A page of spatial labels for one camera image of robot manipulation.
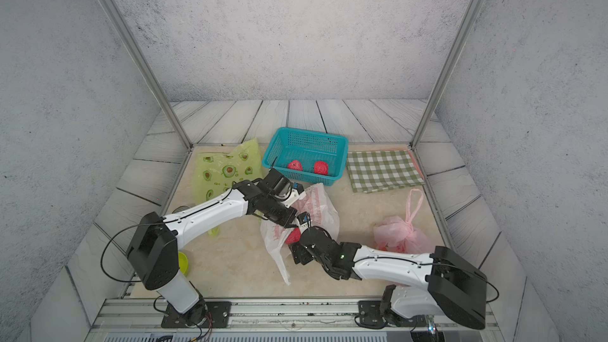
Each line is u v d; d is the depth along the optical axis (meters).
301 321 0.73
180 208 0.91
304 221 0.71
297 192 0.76
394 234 0.76
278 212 0.71
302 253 0.70
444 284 0.41
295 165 1.05
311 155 1.18
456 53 0.87
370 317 0.73
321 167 1.04
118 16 0.79
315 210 0.83
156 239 0.50
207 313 0.72
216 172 1.07
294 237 0.77
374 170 1.10
